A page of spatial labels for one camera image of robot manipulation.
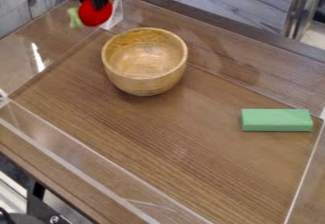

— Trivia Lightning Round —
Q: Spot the black cable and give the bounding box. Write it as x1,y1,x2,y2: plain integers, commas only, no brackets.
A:
0,207,18,224

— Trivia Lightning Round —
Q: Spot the green rectangular block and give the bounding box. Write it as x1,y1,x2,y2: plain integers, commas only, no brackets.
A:
241,109,313,132

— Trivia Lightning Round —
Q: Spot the clear acrylic tray wall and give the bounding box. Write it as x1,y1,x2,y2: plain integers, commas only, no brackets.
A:
0,93,213,224

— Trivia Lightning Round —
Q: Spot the black table leg bracket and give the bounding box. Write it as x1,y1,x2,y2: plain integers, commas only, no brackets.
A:
27,182,71,224

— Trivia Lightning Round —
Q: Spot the red plush fruit green stem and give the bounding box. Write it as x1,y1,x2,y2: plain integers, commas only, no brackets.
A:
67,0,113,28

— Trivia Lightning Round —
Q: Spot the clear acrylic corner bracket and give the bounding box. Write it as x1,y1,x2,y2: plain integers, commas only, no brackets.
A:
101,0,124,30

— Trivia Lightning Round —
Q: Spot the wooden bowl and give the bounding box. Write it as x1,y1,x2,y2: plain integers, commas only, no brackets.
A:
102,28,188,96

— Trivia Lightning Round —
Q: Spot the metal table leg background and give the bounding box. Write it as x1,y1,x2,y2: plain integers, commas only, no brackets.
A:
284,0,320,41

